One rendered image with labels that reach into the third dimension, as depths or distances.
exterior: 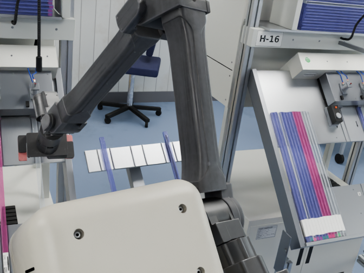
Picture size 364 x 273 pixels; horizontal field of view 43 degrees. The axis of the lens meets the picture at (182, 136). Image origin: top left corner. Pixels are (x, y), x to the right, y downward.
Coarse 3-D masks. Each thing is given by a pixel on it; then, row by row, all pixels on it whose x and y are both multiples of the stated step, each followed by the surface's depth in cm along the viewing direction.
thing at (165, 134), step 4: (164, 132) 154; (164, 136) 153; (164, 140) 153; (168, 140) 153; (168, 144) 152; (168, 148) 151; (168, 152) 151; (172, 152) 151; (168, 156) 151; (172, 156) 151; (172, 160) 150; (172, 164) 150; (172, 168) 150; (176, 168) 149; (176, 172) 149; (176, 176) 148
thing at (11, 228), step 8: (16, 224) 132; (0, 232) 130; (8, 232) 130; (0, 240) 129; (8, 240) 130; (0, 248) 128; (8, 248) 129; (0, 256) 127; (0, 264) 127; (0, 272) 126
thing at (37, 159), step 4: (32, 120) 145; (32, 124) 144; (36, 124) 145; (32, 128) 144; (36, 128) 144; (36, 132) 144; (36, 160) 140; (40, 160) 141; (36, 164) 140; (40, 164) 140; (36, 168) 139; (40, 168) 140; (36, 172) 140; (40, 172) 139; (40, 176) 139; (40, 180) 138; (40, 184) 138; (40, 188) 137; (40, 192) 137; (40, 196) 136; (40, 200) 136; (40, 204) 136; (44, 204) 136; (40, 208) 135
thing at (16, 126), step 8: (0, 120) 142; (8, 120) 143; (16, 120) 144; (24, 120) 145; (0, 128) 141; (8, 128) 142; (16, 128) 143; (24, 128) 144; (8, 136) 141; (16, 136) 142; (8, 144) 140; (16, 144) 141; (8, 152) 139; (16, 152) 140; (8, 160) 138; (16, 160) 139; (32, 160) 141; (48, 160) 143; (56, 160) 144
